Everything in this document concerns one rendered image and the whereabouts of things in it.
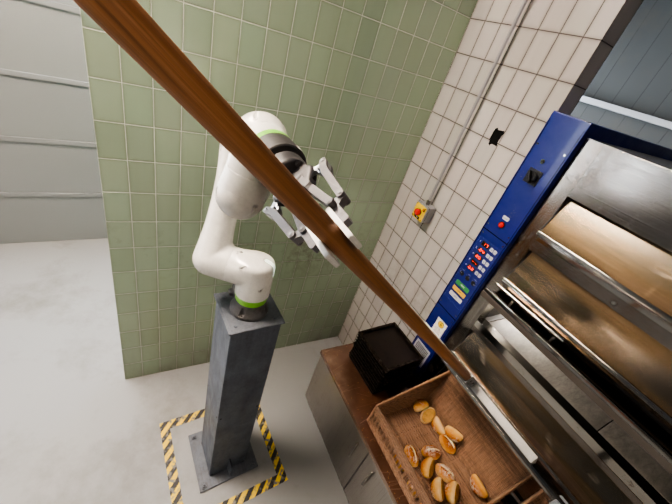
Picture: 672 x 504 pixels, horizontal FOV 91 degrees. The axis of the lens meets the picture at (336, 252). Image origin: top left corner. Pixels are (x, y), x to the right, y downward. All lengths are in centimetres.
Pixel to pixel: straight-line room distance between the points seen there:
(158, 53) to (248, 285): 97
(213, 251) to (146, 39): 96
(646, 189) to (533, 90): 60
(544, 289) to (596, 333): 24
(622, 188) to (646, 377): 65
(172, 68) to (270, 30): 131
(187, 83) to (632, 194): 144
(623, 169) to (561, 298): 52
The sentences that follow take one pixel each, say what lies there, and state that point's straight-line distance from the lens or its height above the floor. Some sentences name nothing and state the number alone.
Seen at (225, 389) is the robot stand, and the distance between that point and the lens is 156.
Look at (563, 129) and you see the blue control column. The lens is 162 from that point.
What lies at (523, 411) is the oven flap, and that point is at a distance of 187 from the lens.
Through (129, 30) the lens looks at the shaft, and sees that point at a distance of 29.
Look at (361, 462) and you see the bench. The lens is 201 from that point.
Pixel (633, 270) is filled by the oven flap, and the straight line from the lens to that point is 153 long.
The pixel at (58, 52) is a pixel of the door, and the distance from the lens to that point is 320.
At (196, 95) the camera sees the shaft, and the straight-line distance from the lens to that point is 30.
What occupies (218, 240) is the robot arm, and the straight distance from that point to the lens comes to 119.
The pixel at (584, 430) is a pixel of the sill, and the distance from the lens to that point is 176.
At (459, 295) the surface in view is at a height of 123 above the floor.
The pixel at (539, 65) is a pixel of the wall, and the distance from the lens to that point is 179.
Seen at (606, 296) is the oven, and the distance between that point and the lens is 157.
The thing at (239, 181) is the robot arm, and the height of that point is 187.
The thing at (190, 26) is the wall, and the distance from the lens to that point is 153.
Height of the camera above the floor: 216
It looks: 32 degrees down
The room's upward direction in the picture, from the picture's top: 19 degrees clockwise
